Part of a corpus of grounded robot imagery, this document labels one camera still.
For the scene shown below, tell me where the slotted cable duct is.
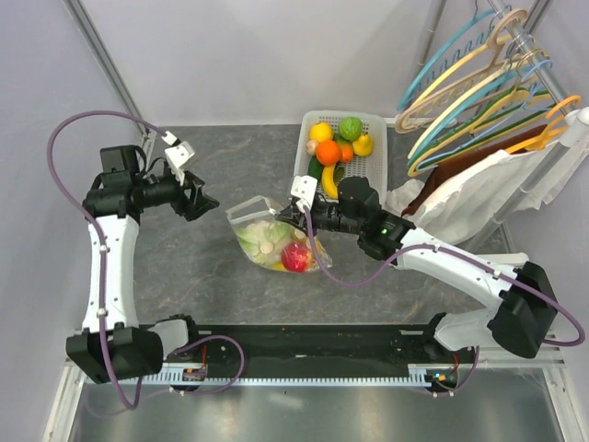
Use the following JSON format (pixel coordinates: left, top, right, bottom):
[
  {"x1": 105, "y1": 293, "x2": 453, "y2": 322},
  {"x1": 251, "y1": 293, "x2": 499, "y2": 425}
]
[{"x1": 85, "y1": 361, "x2": 456, "y2": 386}]

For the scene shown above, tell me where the green clothes hanger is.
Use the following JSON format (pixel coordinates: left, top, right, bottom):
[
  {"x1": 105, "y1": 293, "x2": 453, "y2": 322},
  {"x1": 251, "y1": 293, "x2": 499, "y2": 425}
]
[{"x1": 408, "y1": 84, "x2": 551, "y2": 177}]

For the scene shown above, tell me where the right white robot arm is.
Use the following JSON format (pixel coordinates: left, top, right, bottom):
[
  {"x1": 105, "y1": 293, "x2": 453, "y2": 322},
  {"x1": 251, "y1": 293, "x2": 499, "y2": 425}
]
[{"x1": 275, "y1": 176, "x2": 557, "y2": 363}]

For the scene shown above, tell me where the chrome clothes rack pole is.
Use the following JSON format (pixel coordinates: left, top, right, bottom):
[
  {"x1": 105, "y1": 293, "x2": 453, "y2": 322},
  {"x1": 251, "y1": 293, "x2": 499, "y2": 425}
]
[{"x1": 473, "y1": 0, "x2": 589, "y2": 250}]

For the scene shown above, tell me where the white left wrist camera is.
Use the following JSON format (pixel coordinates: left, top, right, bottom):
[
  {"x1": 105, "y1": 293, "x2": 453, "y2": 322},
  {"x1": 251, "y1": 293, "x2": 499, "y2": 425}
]
[{"x1": 161, "y1": 131, "x2": 196, "y2": 185}]

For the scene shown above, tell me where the white cloth garment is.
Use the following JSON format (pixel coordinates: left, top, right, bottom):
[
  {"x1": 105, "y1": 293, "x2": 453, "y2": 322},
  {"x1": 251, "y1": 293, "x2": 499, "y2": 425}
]
[{"x1": 404, "y1": 137, "x2": 588, "y2": 245}]

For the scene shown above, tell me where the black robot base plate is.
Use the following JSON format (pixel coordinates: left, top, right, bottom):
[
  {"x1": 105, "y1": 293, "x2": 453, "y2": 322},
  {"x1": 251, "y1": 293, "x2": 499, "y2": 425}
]
[{"x1": 189, "y1": 323, "x2": 474, "y2": 368}]

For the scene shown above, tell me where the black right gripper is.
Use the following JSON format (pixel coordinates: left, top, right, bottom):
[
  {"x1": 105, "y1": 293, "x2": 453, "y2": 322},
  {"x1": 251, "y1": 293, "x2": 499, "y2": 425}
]
[{"x1": 275, "y1": 196, "x2": 363, "y2": 238}]

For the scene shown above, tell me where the garlic bulb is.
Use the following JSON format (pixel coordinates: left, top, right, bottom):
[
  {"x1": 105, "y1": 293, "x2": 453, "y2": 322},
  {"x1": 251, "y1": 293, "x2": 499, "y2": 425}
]
[{"x1": 306, "y1": 140, "x2": 318, "y2": 156}]

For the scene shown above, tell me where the green cucumber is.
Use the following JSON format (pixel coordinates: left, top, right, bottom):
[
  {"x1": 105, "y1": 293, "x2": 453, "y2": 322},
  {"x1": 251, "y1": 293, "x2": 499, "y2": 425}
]
[{"x1": 307, "y1": 156, "x2": 324, "y2": 180}]

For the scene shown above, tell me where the orange clothes hanger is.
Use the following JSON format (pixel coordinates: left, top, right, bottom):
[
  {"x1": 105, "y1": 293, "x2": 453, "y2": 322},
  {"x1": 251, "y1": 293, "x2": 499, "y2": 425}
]
[{"x1": 506, "y1": 95, "x2": 582, "y2": 155}]

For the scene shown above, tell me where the orange fruit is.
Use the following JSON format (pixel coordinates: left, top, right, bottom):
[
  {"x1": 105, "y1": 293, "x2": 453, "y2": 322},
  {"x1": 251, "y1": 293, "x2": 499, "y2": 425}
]
[{"x1": 315, "y1": 140, "x2": 341, "y2": 166}]

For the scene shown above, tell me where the clear polka dot zip bag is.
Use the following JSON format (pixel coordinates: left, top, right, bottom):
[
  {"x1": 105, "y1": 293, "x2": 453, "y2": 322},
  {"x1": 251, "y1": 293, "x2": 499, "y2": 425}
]
[{"x1": 225, "y1": 195, "x2": 320, "y2": 273}]

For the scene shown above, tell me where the white cauliflower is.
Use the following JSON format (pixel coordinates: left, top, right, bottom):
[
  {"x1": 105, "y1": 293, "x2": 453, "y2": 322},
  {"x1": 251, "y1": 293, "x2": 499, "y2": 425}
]
[{"x1": 235, "y1": 220, "x2": 292, "y2": 267}]

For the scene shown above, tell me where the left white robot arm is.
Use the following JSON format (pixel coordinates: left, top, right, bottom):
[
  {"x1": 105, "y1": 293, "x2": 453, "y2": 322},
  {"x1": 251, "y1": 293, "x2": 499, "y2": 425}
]
[{"x1": 66, "y1": 142, "x2": 219, "y2": 384}]

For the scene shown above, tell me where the yellow lemon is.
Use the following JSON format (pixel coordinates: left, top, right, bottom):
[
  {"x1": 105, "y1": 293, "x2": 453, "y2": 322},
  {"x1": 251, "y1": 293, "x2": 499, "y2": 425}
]
[{"x1": 309, "y1": 122, "x2": 333, "y2": 143}]

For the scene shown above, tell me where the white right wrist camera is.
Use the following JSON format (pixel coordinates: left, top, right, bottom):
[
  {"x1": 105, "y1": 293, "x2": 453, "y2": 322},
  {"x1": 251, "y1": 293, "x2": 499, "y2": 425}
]
[{"x1": 290, "y1": 175, "x2": 318, "y2": 213}]

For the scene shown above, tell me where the green bumpy fruit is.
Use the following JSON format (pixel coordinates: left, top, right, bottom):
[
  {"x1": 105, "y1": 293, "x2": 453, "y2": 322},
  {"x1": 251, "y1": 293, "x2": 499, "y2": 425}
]
[{"x1": 338, "y1": 117, "x2": 364, "y2": 142}]

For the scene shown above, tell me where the small tangerine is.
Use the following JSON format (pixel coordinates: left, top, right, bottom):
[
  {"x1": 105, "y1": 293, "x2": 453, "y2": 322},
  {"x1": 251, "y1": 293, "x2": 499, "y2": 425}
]
[{"x1": 340, "y1": 144, "x2": 354, "y2": 164}]

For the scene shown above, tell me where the white rack base foot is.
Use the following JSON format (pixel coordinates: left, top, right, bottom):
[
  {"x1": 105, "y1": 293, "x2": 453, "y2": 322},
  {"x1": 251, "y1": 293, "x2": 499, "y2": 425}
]
[{"x1": 485, "y1": 252, "x2": 529, "y2": 267}]

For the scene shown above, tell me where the white perforated plastic basket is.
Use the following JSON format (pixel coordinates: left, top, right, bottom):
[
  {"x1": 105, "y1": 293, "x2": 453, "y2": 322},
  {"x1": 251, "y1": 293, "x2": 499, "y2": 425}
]
[{"x1": 294, "y1": 110, "x2": 388, "y2": 202}]

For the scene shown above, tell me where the small yellow pepper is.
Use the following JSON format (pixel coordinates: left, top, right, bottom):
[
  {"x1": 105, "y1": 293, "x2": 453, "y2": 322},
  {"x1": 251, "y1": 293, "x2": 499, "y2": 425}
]
[{"x1": 352, "y1": 134, "x2": 375, "y2": 157}]

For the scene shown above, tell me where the yellow clothes hanger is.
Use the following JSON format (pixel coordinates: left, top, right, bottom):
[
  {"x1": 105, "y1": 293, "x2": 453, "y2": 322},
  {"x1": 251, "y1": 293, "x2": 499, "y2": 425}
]
[{"x1": 407, "y1": 61, "x2": 555, "y2": 178}]

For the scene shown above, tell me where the red apple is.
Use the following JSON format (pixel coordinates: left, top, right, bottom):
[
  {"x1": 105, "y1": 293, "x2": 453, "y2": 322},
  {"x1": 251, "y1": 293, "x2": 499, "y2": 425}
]
[{"x1": 281, "y1": 242, "x2": 309, "y2": 273}]

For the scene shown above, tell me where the brown folded cloth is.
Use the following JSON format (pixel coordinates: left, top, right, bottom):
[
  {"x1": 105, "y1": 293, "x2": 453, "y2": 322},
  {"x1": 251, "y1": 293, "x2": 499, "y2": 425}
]
[{"x1": 401, "y1": 124, "x2": 547, "y2": 215}]

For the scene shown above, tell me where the beige clothes hanger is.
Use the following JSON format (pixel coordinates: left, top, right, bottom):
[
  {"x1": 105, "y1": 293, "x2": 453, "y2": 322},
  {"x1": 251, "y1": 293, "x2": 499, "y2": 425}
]
[{"x1": 394, "y1": 7, "x2": 530, "y2": 135}]

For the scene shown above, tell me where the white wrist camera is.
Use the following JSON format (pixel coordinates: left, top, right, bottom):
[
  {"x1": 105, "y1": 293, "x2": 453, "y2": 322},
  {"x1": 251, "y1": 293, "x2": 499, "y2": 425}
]
[
  {"x1": 290, "y1": 175, "x2": 318, "y2": 213},
  {"x1": 161, "y1": 131, "x2": 196, "y2": 185}
]

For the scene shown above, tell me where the aluminium frame post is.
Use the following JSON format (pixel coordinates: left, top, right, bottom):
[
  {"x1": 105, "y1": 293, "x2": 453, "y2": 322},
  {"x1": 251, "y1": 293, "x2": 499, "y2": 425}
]
[{"x1": 63, "y1": 0, "x2": 143, "y2": 119}]

